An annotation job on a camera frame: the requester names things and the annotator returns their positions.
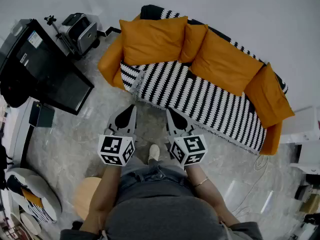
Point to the cardboard box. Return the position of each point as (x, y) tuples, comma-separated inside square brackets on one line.
[(311, 204)]

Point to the silver suitcase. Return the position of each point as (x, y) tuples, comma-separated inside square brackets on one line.
[(82, 34)]

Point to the person's right forearm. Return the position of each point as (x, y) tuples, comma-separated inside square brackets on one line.
[(207, 191)]

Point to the person's left forearm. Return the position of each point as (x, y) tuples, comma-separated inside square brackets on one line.
[(105, 191)]

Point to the black glass cabinet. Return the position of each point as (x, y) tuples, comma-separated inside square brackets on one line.
[(42, 66)]

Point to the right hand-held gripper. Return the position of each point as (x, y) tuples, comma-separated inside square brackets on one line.
[(192, 146)]

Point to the black white patterned blanket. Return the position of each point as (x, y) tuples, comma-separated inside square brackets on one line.
[(190, 91)]

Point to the black tripod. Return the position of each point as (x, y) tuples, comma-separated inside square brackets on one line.
[(51, 20)]

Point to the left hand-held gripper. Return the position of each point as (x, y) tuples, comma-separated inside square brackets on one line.
[(115, 146)]

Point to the person's grey shirt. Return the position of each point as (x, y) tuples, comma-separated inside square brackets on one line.
[(162, 214)]

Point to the black box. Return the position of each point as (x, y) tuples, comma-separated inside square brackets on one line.
[(41, 115)]

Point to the white low cabinet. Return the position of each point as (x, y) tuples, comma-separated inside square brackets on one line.
[(308, 156)]

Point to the orange sofa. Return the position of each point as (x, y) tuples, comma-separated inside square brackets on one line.
[(107, 61)]

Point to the white shoe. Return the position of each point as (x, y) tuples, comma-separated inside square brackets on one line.
[(153, 152)]

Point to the round wooden stool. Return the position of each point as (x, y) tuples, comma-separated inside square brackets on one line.
[(86, 196)]

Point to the person's blue jeans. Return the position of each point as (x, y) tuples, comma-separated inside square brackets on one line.
[(152, 176)]

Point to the white armchair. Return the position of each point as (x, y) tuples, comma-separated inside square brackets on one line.
[(47, 196)]

